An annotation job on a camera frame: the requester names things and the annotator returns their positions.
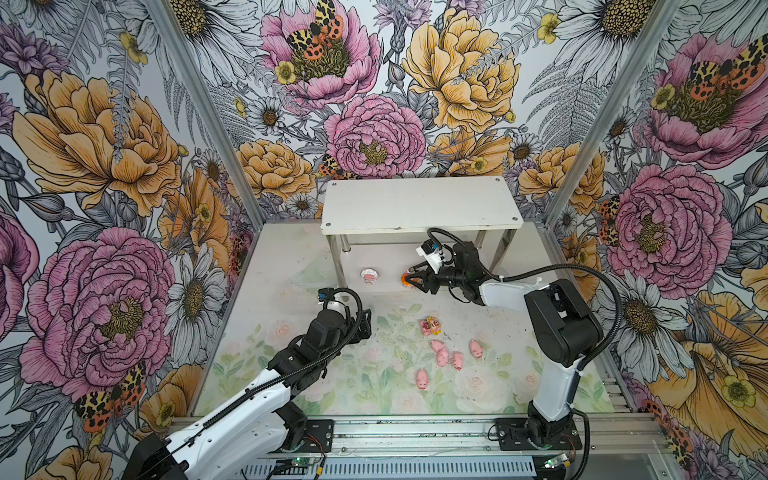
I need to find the right aluminium corner post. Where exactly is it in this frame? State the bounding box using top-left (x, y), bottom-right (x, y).
top-left (543, 1), bottom-right (681, 228)

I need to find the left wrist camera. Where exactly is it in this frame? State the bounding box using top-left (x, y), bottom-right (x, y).
top-left (317, 287), bottom-right (346, 314)

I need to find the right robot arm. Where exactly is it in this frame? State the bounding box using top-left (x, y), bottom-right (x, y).
top-left (402, 241), bottom-right (604, 449)

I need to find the pink pig toy front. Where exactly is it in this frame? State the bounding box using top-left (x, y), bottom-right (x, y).
top-left (415, 369), bottom-right (429, 390)

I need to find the white hooded pink doll toy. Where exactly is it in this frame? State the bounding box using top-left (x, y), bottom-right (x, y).
top-left (360, 268), bottom-right (379, 285)

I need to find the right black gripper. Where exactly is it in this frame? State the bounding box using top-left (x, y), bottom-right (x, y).
top-left (405, 260), bottom-right (467, 294)

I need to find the aluminium corner post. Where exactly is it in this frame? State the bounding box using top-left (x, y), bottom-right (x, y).
top-left (543, 1), bottom-right (681, 228)
top-left (147, 1), bottom-right (264, 233)

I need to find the pink pig toy middle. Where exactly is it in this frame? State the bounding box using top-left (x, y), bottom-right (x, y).
top-left (452, 352), bottom-right (464, 370)

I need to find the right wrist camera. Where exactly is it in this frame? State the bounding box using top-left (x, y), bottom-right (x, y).
top-left (416, 240), bottom-right (445, 273)

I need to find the pink pig toy right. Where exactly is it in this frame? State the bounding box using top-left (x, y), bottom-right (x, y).
top-left (469, 340), bottom-right (484, 359)

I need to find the right black cable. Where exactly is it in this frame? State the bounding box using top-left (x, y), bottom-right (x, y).
top-left (425, 227), bottom-right (625, 370)

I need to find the aluminium front rail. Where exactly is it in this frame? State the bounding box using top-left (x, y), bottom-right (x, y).
top-left (310, 412), bottom-right (669, 457)

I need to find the left aluminium corner post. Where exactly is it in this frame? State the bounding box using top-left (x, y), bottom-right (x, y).
top-left (147, 1), bottom-right (264, 233)

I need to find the white vented cable duct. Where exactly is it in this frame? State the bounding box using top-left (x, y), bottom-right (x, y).
top-left (231, 456), bottom-right (537, 479)

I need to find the pink bear yellow flower toy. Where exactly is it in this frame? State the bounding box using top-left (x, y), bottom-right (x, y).
top-left (420, 316), bottom-right (442, 336)

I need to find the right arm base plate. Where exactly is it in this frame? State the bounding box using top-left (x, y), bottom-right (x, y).
top-left (494, 417), bottom-right (583, 451)

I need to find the white two-tier shelf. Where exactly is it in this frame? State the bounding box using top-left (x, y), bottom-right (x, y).
top-left (321, 176), bottom-right (524, 292)

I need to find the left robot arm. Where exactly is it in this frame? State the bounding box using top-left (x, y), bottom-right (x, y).
top-left (122, 304), bottom-right (372, 479)

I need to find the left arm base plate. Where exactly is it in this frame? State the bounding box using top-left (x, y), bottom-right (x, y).
top-left (281, 419), bottom-right (335, 454)

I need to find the left black cable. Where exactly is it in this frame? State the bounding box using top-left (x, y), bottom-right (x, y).
top-left (140, 286), bottom-right (365, 463)

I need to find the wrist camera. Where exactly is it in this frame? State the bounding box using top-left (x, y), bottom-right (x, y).
top-left (416, 240), bottom-right (445, 273)
top-left (317, 287), bottom-right (346, 314)

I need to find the black cable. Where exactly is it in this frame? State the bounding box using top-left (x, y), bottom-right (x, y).
top-left (425, 227), bottom-right (625, 370)
top-left (140, 286), bottom-right (365, 463)

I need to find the pink pig toy left pair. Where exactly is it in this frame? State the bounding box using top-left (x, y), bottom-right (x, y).
top-left (436, 348), bottom-right (450, 367)

